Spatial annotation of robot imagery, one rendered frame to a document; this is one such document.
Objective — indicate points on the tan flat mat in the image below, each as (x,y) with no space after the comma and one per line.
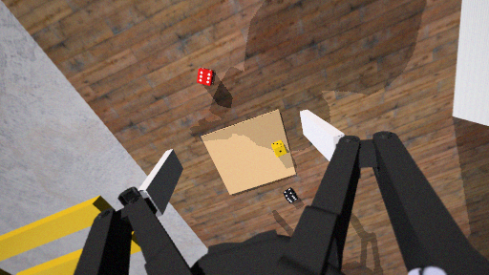
(243,153)

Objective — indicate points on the black die with white pips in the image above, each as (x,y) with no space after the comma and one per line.
(290,195)

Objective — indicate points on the yellow die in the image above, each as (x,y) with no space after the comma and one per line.
(279,148)

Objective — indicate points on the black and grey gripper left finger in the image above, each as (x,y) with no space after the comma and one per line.
(105,253)

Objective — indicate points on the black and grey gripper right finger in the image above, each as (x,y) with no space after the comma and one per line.
(429,239)

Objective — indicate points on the red die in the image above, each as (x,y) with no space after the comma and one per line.
(205,76)

